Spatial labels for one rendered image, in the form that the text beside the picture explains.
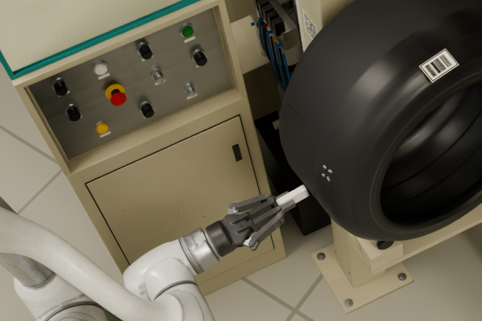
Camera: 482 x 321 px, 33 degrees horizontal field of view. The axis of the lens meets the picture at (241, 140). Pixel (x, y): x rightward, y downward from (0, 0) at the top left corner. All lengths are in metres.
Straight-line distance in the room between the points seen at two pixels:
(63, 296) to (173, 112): 0.64
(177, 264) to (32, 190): 1.80
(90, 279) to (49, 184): 1.90
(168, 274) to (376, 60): 0.62
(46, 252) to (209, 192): 1.02
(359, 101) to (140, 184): 0.99
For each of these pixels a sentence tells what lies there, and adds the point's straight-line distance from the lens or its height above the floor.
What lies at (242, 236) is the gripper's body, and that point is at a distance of 1.76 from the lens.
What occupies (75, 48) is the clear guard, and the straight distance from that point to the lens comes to 1.99.
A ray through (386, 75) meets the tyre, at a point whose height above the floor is 1.45.
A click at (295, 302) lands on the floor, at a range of 2.91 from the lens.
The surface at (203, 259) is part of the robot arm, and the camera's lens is 1.76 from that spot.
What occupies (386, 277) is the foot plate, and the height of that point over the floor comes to 0.01.
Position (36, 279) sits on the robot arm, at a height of 1.07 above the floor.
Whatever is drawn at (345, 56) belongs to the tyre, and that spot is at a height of 1.43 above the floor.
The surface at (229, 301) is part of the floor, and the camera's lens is 2.95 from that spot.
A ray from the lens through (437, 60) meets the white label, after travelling 1.54.
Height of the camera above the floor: 2.58
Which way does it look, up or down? 50 degrees down
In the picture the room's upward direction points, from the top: 15 degrees counter-clockwise
